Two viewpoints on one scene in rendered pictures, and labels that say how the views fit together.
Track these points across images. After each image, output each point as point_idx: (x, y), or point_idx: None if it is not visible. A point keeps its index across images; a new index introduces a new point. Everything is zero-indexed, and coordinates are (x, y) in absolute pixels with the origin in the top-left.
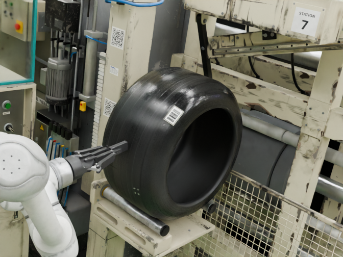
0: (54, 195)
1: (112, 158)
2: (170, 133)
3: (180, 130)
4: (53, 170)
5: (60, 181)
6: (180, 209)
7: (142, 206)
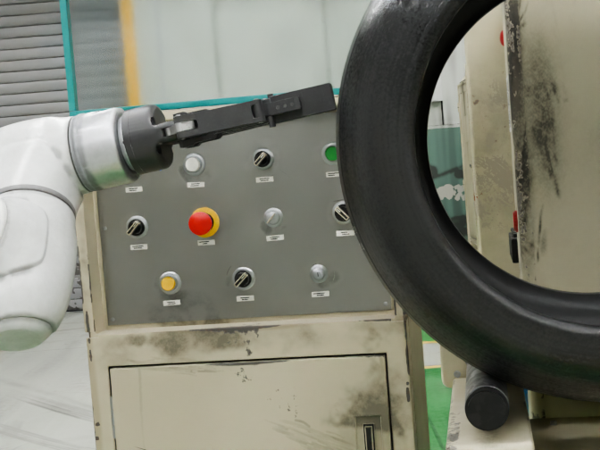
0: (39, 171)
1: (245, 112)
2: (396, 15)
3: (437, 4)
4: (69, 122)
5: (75, 147)
6: (540, 330)
7: (397, 302)
